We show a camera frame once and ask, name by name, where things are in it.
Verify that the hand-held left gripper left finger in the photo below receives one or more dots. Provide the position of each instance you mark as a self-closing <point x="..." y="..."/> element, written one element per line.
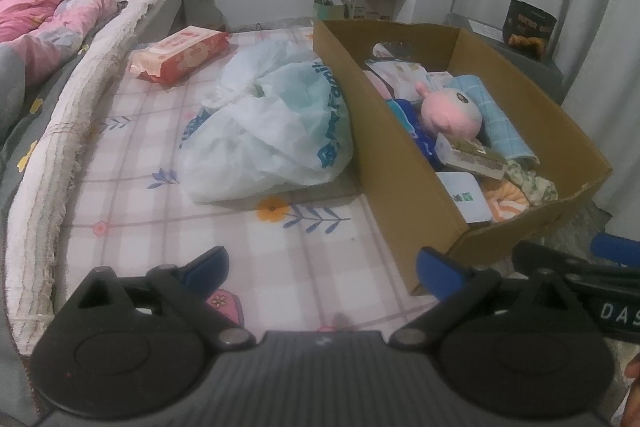
<point x="205" y="266"/>

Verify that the blue checked towel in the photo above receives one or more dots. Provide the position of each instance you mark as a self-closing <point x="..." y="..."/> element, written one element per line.
<point x="500" y="122"/>

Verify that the pink wet wipes pack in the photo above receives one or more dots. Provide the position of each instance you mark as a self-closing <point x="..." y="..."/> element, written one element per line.
<point x="180" y="52"/>

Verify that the grey plastic table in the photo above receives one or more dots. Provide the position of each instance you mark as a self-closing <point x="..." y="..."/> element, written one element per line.
<point x="540" y="72"/>

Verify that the floral patterned cloth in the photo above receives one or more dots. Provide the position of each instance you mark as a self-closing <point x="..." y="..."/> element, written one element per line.
<point x="535" y="189"/>

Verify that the orange striped cloth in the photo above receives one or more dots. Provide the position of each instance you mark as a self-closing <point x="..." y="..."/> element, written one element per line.
<point x="505" y="202"/>

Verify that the dark snack canister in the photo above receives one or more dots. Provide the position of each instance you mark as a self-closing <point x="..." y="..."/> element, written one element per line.
<point x="530" y="27"/>

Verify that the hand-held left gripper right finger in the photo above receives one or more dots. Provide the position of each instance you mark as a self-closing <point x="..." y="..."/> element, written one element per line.
<point x="440" y="272"/>

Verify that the pink and grey quilt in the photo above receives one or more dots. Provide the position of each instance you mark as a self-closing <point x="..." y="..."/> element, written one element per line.
<point x="50" y="7"/>

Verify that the large cardboard box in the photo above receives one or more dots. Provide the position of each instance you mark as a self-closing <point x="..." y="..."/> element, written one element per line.
<point x="395" y="187"/>

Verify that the small book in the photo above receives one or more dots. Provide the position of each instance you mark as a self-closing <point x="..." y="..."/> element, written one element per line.
<point x="470" y="157"/>

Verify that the white printed packet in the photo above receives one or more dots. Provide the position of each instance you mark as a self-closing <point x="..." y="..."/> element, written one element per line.
<point x="395" y="72"/>

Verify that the checked floral floor mat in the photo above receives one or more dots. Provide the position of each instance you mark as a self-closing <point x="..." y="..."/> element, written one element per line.
<point x="150" y="227"/>

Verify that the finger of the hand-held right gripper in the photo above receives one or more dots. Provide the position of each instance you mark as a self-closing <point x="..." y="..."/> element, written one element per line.
<point x="545" y="259"/>
<point x="617" y="249"/>

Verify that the pink plush toy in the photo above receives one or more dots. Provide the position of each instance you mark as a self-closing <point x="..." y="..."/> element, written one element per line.
<point x="450" y="109"/>

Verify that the grey bed sheet yellow figures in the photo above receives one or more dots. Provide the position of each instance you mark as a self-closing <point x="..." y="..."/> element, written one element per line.
<point x="45" y="92"/>

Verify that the white packet green mark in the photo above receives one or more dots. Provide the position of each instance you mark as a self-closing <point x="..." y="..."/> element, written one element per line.
<point x="462" y="194"/>

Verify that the green paper bag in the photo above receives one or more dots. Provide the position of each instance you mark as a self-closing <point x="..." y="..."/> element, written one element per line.
<point x="327" y="7"/>

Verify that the person's right hand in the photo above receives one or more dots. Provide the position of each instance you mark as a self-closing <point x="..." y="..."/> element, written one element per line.
<point x="634" y="364"/>

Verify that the white plastic bag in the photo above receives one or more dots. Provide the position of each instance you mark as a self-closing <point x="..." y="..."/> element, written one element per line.
<point x="260" y="142"/>

